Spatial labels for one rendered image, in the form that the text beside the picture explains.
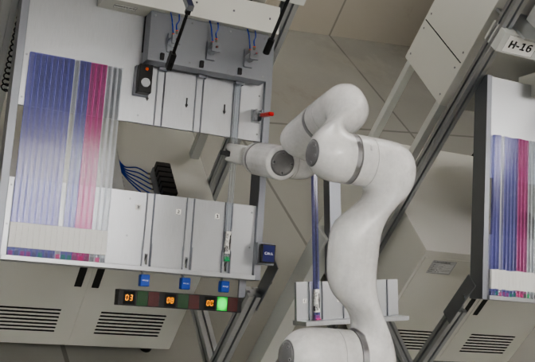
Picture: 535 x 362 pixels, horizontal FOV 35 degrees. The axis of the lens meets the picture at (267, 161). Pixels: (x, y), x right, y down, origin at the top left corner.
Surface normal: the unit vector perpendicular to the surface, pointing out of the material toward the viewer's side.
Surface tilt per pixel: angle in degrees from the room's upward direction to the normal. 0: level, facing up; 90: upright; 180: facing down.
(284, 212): 0
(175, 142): 0
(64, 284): 90
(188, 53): 43
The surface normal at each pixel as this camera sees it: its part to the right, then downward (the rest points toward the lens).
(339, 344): 0.40, -0.61
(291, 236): 0.35, -0.78
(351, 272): -0.13, 0.01
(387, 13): 0.39, 0.63
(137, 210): 0.43, -0.15
